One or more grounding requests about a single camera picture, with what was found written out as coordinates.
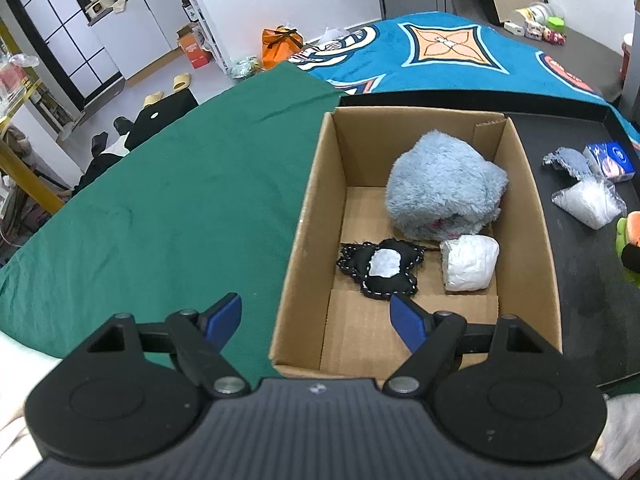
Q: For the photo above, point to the orange cardboard box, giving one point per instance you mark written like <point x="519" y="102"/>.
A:
<point x="192" y="43"/>

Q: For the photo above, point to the yellow slipper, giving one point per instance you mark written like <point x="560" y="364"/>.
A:
<point x="152" y="98"/>
<point x="181" y="82"/>

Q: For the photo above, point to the yellow table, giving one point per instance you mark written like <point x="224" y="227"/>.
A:
<point x="23" y="176"/>

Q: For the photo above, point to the yellow slipper far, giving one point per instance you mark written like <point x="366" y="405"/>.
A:
<point x="181" y="82"/>

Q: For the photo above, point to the blue tissue pack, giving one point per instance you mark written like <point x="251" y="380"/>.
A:
<point x="609" y="161"/>

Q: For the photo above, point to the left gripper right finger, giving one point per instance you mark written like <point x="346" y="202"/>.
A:
<point x="438" y="341"/>

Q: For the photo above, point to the green cup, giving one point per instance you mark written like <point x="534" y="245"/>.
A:
<point x="556" y="24"/>

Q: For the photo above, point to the clear bag white filling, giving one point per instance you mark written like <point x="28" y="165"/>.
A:
<point x="594" y="202"/>

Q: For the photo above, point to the black white fabric pouch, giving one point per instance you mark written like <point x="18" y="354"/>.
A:
<point x="383" y="269"/>

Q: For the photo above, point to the yellow slipper near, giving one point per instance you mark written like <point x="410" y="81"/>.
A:
<point x="152" y="98"/>

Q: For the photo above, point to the black stool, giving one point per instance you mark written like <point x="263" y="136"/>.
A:
<point x="156" y="117"/>

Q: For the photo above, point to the white container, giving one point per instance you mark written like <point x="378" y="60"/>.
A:
<point x="538" y="12"/>

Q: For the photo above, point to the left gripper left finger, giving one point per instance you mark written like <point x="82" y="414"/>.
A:
<point x="193" y="341"/>

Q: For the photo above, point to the white kitchen cabinet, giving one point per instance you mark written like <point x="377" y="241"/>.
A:
<point x="144" y="32"/>

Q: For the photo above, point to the blue denim fabric scrap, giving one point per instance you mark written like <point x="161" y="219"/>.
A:
<point x="569" y="160"/>

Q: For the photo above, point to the burger plush toy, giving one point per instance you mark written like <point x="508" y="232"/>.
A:
<point x="627" y="245"/>

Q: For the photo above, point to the white cloth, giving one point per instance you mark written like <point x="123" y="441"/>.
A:
<point x="469" y="262"/>

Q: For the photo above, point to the blue patterned blanket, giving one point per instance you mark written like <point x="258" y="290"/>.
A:
<point x="439" y="59"/>

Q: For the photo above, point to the grey mattress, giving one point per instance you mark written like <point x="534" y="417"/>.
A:
<point x="585" y="58"/>

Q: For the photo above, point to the orange bag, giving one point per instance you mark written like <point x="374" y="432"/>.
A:
<point x="279" y="44"/>

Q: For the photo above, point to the green cloth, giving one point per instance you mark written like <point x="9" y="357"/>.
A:
<point x="208" y="206"/>

